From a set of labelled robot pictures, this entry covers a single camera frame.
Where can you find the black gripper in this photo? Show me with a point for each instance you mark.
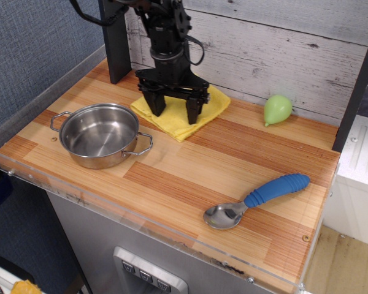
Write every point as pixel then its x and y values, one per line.
pixel 175 80

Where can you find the yellow cloth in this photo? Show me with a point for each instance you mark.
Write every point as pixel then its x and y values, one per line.
pixel 174 121

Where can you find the green pear-shaped toy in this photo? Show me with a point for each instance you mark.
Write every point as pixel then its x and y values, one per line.
pixel 277 109

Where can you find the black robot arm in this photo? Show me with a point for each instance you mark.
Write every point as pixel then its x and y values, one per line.
pixel 167 25

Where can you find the stainless steel pot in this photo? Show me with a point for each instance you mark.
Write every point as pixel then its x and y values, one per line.
pixel 101 135

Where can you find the silver dispenser panel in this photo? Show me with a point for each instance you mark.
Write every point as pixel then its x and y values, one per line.
pixel 141 276

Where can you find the clear acrylic table guard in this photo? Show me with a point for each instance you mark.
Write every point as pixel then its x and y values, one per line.
pixel 163 194

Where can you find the white side cabinet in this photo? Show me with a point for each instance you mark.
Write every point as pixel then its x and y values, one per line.
pixel 346 209

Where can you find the yellow item bottom left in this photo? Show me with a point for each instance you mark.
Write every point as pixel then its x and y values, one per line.
pixel 25 287

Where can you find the black left frame post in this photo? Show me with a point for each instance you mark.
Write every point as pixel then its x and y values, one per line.
pixel 117 50

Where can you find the black frame post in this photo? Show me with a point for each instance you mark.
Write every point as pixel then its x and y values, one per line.
pixel 352 107
pixel 117 50

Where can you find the blue-handled metal spoon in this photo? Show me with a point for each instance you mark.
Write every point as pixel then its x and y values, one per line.
pixel 228 215

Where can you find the black right frame post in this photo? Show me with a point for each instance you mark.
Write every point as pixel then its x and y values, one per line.
pixel 352 107

